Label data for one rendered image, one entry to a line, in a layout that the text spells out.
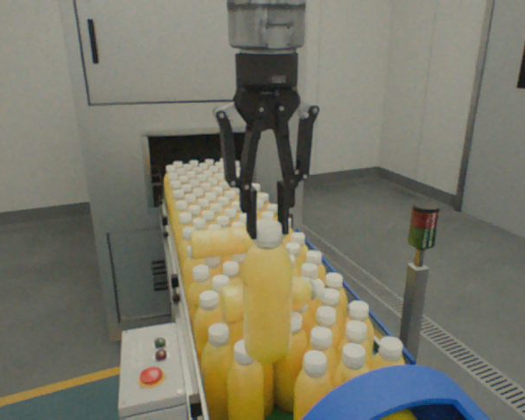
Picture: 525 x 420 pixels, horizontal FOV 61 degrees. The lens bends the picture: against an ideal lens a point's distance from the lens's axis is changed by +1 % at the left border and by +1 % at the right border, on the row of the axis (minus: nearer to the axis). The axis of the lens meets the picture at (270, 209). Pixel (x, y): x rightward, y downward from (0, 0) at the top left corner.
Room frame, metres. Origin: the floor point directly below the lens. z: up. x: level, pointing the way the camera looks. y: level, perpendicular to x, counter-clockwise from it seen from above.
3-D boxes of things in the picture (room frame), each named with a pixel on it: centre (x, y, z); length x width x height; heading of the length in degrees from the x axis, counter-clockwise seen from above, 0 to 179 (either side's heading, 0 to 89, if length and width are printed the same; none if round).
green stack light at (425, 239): (0.98, -0.37, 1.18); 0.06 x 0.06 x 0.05
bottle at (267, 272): (0.56, 0.00, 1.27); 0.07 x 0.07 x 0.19
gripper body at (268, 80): (0.55, 0.00, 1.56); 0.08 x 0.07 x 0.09; 107
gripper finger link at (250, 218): (0.55, 0.03, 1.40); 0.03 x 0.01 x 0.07; 17
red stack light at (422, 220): (0.98, -0.37, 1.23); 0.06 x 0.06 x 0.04
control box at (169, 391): (0.63, 0.21, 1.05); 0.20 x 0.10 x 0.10; 16
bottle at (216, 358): (0.71, 0.10, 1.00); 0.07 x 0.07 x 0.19
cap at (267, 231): (0.56, 0.00, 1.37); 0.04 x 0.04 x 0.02
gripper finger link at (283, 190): (0.57, -0.02, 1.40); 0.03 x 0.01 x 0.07; 17
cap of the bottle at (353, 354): (0.65, -0.15, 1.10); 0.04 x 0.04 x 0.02
